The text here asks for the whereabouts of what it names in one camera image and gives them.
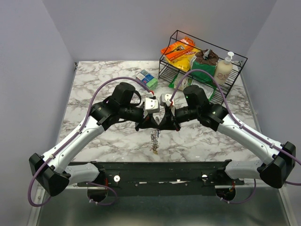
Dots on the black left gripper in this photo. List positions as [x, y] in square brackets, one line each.
[147, 121]

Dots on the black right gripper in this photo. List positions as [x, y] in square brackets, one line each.
[170, 122]

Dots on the metal disc with keyrings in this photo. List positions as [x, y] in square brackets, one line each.
[154, 141]

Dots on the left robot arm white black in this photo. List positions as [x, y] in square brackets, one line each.
[52, 169]

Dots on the blue green box stack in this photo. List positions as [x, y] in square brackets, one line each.
[148, 79]

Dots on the green white snack pouch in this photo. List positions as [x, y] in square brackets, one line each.
[209, 90]

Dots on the yellow snack bag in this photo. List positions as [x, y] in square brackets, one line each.
[183, 62]

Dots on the orange razor package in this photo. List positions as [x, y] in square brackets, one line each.
[178, 49]

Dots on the green brown paper bag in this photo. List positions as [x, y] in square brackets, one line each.
[205, 60]

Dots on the cream pump soap bottle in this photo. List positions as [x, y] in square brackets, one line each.
[223, 69]

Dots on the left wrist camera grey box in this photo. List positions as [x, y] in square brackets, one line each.
[151, 105]

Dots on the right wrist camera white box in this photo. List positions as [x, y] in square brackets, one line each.
[165, 100]

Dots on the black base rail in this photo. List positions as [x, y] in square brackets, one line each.
[164, 178]

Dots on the black wire rack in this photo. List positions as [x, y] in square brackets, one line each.
[167, 71]

